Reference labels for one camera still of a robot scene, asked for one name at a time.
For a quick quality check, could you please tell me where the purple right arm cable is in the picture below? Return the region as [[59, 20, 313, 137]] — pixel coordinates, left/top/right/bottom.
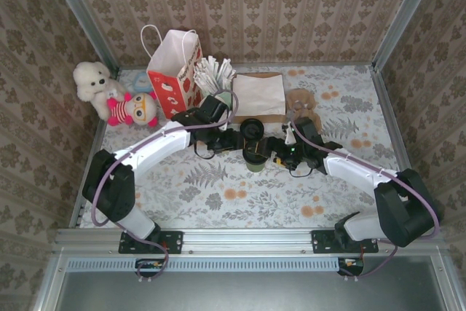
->
[[289, 101, 441, 279]]

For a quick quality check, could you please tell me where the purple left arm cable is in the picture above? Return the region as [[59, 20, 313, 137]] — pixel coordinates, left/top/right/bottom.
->
[[90, 88, 241, 285]]

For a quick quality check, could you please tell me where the pink striped plush doll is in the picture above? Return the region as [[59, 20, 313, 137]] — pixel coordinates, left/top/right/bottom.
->
[[106, 91, 160, 129]]

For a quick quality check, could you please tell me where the black connector box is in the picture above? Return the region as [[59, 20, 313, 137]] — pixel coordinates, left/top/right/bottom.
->
[[336, 256, 365, 277], [135, 258, 164, 278]]

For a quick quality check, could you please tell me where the black plastic cup lid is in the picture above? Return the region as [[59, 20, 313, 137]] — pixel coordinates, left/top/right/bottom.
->
[[239, 117, 264, 141]]

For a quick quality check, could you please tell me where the light blue alarm clock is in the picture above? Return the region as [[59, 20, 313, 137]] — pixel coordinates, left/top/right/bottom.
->
[[130, 72, 154, 94]]

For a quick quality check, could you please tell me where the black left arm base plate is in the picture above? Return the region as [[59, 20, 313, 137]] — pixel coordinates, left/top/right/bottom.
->
[[119, 229, 183, 255]]

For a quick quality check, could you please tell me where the white plush dog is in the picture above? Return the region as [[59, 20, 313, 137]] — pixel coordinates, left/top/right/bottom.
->
[[72, 61, 127, 119]]

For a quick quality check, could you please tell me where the green paper coffee cup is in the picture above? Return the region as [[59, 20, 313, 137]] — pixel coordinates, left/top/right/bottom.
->
[[243, 142, 269, 174]]

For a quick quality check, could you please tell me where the brown paper sheet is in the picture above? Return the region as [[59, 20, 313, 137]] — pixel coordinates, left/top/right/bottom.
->
[[232, 71, 289, 125]]

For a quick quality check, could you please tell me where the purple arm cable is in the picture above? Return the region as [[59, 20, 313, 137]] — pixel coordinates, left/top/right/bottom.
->
[[90, 88, 241, 285], [289, 101, 441, 279]]

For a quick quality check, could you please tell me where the aluminium frame post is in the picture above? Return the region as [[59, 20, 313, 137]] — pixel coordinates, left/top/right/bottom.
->
[[42, 0, 122, 76], [371, 0, 443, 71]]

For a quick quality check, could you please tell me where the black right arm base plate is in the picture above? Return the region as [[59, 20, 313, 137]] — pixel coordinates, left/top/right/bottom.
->
[[312, 229, 379, 255]]

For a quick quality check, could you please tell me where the bundle of wrapped straws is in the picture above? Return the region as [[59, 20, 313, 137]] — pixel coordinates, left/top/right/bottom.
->
[[193, 55, 234, 94]]

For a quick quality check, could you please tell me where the grey metal sheet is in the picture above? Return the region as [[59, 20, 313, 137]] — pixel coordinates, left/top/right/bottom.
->
[[32, 255, 466, 311]]

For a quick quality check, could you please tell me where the floral table cover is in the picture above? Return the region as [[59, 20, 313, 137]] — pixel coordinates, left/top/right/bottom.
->
[[78, 65, 418, 230]]

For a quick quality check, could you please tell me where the grey slotted cable duct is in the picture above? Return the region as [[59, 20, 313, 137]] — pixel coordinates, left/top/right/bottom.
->
[[67, 256, 365, 272]]

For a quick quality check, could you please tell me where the aluminium frame rail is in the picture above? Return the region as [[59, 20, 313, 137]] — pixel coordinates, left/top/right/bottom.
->
[[119, 61, 376, 71], [371, 66, 430, 227], [54, 227, 445, 256]]

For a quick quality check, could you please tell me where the red paper gift bag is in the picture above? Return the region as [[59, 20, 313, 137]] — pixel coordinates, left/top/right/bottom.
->
[[141, 25, 204, 122]]

